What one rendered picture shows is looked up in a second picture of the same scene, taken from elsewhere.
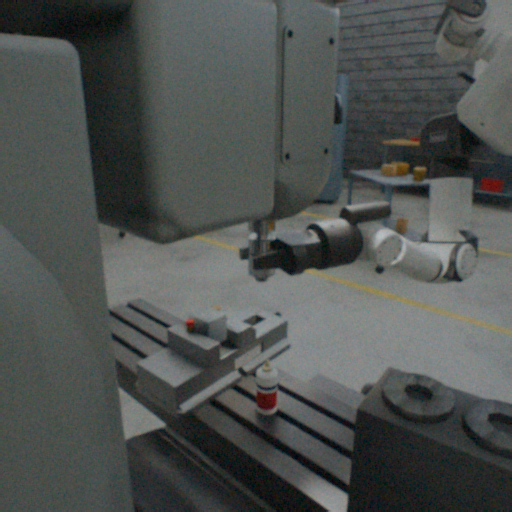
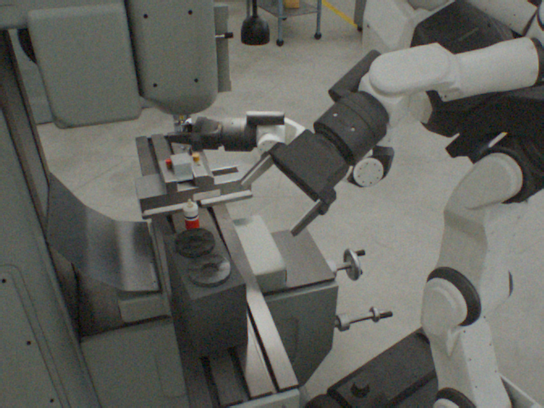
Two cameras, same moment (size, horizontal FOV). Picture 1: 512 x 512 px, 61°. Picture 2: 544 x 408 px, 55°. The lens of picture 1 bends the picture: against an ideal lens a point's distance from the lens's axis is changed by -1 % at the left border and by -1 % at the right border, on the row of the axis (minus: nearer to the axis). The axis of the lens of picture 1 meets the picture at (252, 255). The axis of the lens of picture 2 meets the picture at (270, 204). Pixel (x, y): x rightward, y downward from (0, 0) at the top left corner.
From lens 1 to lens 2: 0.93 m
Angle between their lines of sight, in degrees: 31
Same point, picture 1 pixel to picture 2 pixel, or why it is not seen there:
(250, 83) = (104, 53)
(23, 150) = not seen: outside the picture
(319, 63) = (179, 27)
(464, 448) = (180, 270)
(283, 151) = (150, 82)
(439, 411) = (189, 252)
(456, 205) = not seen: hidden behind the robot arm
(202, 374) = (162, 197)
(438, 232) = not seen: hidden behind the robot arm
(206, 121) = (75, 74)
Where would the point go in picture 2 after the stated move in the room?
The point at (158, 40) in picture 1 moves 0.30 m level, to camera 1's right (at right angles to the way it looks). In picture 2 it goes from (39, 43) to (159, 72)
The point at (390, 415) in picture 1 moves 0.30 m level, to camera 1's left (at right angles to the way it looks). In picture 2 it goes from (172, 245) to (76, 206)
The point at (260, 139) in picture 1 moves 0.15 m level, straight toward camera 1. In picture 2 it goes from (118, 80) to (63, 107)
